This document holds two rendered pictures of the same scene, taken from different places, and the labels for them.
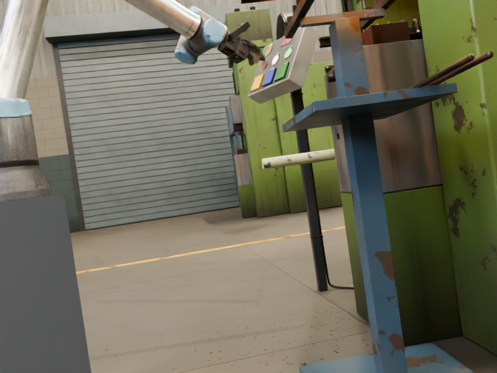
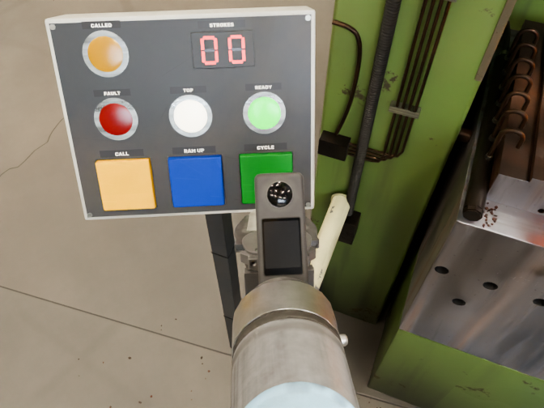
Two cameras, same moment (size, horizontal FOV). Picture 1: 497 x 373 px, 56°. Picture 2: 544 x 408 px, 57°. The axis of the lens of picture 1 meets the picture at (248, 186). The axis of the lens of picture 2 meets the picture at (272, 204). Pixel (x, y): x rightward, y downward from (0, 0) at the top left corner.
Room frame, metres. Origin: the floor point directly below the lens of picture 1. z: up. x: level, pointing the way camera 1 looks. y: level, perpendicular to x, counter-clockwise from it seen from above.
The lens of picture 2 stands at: (1.84, 0.18, 1.58)
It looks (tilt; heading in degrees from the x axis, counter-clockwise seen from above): 54 degrees down; 297
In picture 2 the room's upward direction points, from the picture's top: straight up
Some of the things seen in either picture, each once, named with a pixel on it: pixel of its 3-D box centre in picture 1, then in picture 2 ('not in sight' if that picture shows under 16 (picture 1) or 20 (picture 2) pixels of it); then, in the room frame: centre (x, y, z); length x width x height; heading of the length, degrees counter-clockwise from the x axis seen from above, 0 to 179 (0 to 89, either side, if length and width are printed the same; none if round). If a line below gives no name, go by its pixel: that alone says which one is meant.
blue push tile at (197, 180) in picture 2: (270, 78); (197, 180); (2.14, -0.17, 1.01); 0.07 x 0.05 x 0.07; 31
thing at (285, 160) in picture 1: (313, 157); (311, 278); (1.99, -0.29, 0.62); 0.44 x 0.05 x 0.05; 96
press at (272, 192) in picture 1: (300, 109); not in sight; (6.97, -0.93, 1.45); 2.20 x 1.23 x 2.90; 101
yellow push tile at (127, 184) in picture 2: (258, 83); (126, 184); (2.23, -0.11, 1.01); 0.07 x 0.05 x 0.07; 31
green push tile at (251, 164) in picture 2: (282, 72); (266, 177); (2.06, -0.22, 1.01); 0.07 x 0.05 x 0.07; 31
